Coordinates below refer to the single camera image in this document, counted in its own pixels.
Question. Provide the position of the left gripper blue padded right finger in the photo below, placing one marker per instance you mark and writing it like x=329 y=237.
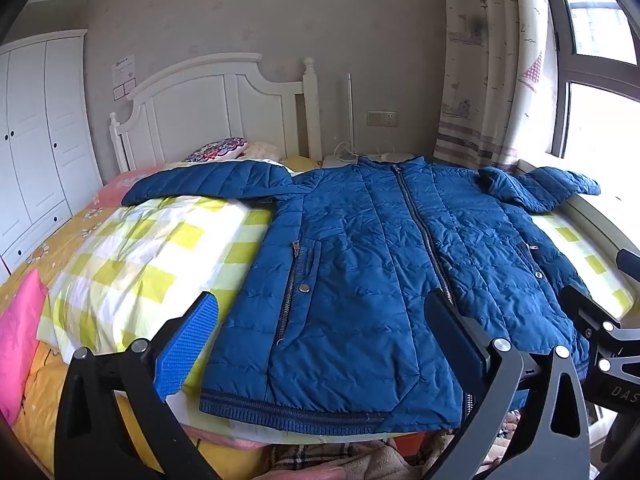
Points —
x=462 y=341

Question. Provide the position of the colourful patterned pillow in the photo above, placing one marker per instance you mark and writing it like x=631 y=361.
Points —
x=224 y=149

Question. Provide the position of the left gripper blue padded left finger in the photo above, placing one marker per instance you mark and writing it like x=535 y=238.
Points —
x=180 y=341

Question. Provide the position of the patterned striped curtain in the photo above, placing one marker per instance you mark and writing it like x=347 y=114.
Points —
x=495 y=51

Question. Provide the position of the yellow pillow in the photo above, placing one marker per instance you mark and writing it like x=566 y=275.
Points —
x=300 y=164

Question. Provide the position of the white slim desk lamp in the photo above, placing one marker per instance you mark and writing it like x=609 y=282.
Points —
x=351 y=115

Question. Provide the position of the white wooden headboard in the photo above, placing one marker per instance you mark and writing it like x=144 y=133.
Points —
x=215 y=97

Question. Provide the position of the peach checkered pillow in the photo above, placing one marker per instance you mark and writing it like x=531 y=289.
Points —
x=262 y=150

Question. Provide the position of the yellow white checkered quilt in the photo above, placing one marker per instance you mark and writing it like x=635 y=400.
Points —
x=145 y=265

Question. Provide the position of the dark framed window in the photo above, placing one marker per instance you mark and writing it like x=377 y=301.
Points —
x=597 y=49

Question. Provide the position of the white bedside table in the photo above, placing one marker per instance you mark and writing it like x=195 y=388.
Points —
x=329 y=162

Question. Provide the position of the paper notice on wall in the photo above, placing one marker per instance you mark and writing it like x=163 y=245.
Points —
x=123 y=77

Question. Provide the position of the white wardrobe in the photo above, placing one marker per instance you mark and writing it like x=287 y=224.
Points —
x=48 y=166

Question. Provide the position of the blue quilted puffer jacket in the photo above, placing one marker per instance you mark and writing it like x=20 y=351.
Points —
x=327 y=334

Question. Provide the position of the white charger with cable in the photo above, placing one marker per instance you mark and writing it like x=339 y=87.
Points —
x=346 y=152

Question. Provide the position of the wall socket panel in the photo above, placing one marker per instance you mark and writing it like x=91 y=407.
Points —
x=382 y=118

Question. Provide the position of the pink blanket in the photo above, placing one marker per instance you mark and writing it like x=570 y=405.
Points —
x=19 y=323

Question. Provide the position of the orange floral bedsheet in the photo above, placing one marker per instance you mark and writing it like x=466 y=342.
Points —
x=35 y=423

